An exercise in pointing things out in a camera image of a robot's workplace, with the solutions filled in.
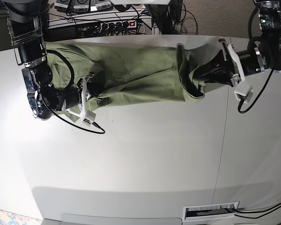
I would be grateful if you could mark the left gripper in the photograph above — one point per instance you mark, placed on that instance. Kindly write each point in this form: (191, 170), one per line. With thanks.
(234, 68)

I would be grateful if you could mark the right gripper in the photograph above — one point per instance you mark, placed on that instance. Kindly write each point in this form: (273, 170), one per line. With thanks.
(74, 99)

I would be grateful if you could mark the green T-shirt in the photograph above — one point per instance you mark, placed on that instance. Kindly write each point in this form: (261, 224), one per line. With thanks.
(133, 75)

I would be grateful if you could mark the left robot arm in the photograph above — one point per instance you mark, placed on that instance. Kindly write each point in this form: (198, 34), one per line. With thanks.
(263, 50)

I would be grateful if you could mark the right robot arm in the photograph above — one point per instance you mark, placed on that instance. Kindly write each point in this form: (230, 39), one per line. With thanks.
(26, 23)

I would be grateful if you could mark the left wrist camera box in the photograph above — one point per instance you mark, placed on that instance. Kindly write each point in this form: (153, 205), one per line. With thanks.
(243, 91)

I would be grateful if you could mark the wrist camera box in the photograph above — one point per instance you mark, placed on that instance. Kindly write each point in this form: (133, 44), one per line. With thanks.
(243, 91)
(88, 117)

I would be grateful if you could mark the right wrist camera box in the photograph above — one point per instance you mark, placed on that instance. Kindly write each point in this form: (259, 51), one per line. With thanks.
(88, 117)

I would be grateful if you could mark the white power strip red switch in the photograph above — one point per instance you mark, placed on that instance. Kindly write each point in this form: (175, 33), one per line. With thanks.
(122, 25)

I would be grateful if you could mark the white table leg post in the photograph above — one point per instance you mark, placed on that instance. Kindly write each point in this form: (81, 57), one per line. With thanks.
(154, 27)

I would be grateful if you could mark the table cable grommet with brush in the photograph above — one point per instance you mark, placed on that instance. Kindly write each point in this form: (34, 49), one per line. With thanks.
(209, 212)

